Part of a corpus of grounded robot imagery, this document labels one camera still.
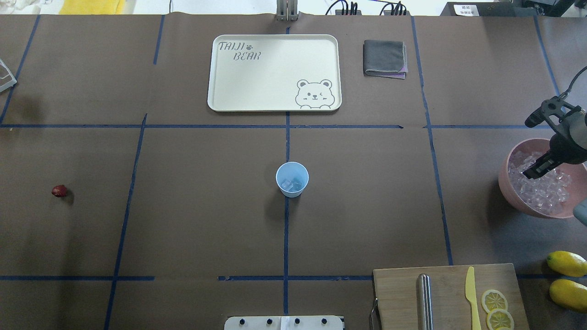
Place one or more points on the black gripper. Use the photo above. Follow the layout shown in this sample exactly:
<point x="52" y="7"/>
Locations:
<point x="567" y="145"/>

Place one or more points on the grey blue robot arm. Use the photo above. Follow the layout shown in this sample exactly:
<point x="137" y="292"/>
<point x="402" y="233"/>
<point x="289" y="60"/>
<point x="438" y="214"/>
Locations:
<point x="569" y="143"/>

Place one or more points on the clear ice cubes pile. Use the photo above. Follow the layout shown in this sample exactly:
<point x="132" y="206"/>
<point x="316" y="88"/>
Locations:
<point x="546" y="194"/>

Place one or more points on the light blue paper cup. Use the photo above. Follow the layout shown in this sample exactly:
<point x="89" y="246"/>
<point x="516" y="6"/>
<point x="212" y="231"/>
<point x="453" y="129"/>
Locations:
<point x="292" y="178"/>

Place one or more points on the pink bowl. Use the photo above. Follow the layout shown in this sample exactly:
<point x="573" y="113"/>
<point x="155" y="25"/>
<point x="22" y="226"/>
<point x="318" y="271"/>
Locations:
<point x="577" y="187"/>

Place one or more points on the whole yellow lemon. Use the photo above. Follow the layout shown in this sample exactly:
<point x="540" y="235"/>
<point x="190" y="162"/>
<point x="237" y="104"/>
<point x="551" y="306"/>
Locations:
<point x="569" y="294"/>
<point x="567" y="263"/>

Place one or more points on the lemon slice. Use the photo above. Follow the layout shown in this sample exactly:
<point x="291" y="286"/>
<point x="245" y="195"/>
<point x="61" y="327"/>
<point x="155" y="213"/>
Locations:
<point x="498" y="319"/>
<point x="494" y="299"/>

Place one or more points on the yellow plastic knife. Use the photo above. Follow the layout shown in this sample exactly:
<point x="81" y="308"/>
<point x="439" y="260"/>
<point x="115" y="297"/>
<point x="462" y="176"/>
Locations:
<point x="470" y="295"/>

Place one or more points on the black box with label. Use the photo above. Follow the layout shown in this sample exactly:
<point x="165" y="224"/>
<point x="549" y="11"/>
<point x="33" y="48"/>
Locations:
<point x="486" y="9"/>

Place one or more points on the steel cylindrical rod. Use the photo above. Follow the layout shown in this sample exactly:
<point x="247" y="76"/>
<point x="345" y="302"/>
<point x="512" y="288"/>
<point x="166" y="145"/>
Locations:
<point x="424" y="302"/>

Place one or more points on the folded grey cloth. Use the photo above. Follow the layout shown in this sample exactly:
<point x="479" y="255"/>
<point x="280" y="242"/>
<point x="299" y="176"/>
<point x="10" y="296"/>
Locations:
<point x="385" y="58"/>

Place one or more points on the wooden cutting board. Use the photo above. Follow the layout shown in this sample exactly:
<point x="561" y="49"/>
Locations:
<point x="396" y="291"/>

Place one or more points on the cream bear serving tray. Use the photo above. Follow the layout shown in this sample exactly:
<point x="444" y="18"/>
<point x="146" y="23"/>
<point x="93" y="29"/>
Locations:
<point x="274" y="73"/>

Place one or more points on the red strawberry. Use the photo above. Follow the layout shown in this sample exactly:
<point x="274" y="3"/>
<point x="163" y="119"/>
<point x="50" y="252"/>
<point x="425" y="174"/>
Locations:
<point x="59" y="191"/>

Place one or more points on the yellow cloth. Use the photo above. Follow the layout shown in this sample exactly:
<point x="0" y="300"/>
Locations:
<point x="92" y="7"/>

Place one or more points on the aluminium frame post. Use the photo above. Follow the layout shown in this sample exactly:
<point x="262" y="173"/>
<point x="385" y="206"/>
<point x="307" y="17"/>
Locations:
<point x="287" y="10"/>

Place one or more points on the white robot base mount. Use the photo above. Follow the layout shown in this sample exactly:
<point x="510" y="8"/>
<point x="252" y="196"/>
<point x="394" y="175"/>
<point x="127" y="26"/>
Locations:
<point x="296" y="322"/>

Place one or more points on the white wire rack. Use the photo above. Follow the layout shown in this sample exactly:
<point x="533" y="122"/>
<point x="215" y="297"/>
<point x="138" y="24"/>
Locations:
<point x="7" y="79"/>

